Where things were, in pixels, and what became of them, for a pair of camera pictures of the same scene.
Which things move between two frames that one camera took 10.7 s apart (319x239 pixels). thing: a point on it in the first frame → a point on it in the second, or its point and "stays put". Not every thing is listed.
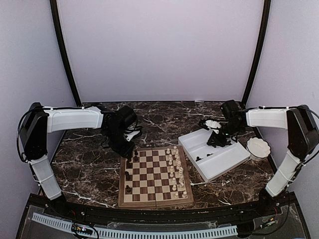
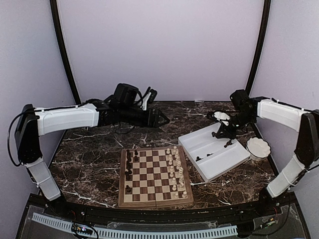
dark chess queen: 128,188 stays put
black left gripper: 124,152 → 156,120
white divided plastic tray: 211,162 stays put
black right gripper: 220,142 → 229,134
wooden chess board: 155,178 stays put
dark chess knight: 128,164 stays put
